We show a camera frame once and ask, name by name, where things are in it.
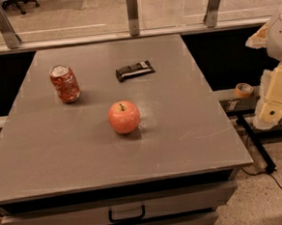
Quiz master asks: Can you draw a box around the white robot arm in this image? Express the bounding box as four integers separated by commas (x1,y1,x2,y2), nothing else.
245,4,282,130

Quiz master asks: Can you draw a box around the red apple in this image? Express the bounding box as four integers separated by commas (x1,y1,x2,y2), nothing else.
108,100,140,134

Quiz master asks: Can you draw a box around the grey drawer cabinet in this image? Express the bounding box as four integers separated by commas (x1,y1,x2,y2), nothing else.
0,35,252,225

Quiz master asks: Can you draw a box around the black snack bar wrapper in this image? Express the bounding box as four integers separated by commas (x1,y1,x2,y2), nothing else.
116,61,155,82

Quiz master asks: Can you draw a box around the crushed red soda can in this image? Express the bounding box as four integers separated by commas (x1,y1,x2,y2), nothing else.
49,65,80,103

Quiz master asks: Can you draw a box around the roll of tan tape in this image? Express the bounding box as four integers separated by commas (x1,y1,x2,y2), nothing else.
235,83,254,98

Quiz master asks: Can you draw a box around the black metal stand leg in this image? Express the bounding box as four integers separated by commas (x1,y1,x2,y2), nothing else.
237,114,275,174

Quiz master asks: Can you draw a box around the black office chair base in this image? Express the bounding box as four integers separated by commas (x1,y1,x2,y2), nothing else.
2,0,40,15

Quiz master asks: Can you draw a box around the black drawer handle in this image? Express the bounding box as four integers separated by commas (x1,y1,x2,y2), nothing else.
107,206,146,224

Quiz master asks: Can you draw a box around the middle metal railing bracket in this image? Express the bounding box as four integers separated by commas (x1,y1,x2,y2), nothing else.
127,0,140,37

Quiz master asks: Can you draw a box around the metal railing bracket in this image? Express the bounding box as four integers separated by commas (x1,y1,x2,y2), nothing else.
203,0,221,27
0,5,22,49
127,0,140,37

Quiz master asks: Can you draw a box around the right metal railing bracket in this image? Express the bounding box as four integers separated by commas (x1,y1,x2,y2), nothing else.
203,0,221,27

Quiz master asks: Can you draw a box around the left metal railing bracket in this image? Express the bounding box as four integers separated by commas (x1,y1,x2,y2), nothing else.
0,5,22,49

